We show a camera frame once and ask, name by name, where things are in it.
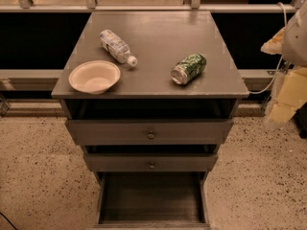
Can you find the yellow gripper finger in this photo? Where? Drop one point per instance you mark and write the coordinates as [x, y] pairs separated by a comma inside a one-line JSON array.
[[274, 45], [291, 96]]

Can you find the clear plastic water bottle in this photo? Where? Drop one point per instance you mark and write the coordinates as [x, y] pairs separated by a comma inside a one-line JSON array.
[[117, 47]]

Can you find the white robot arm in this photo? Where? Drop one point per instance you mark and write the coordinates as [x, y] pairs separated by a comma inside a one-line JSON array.
[[291, 43]]

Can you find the grey drawer cabinet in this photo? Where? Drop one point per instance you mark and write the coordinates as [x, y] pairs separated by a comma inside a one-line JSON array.
[[146, 92]]

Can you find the grey open bottom drawer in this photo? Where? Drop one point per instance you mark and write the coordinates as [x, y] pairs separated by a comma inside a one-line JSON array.
[[152, 201]]

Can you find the grey middle drawer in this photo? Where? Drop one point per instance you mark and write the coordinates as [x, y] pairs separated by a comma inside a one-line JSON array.
[[150, 162]]

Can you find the grey top drawer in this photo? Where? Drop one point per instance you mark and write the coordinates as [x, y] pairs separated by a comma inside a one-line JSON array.
[[148, 132]]

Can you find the green soda can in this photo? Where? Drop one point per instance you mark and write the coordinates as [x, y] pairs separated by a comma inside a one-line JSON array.
[[188, 68]]

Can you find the white paper bowl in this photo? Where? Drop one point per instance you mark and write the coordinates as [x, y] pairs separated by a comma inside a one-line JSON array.
[[94, 77]]

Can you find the metal railing frame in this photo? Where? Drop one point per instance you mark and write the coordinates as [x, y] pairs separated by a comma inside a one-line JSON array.
[[150, 4]]

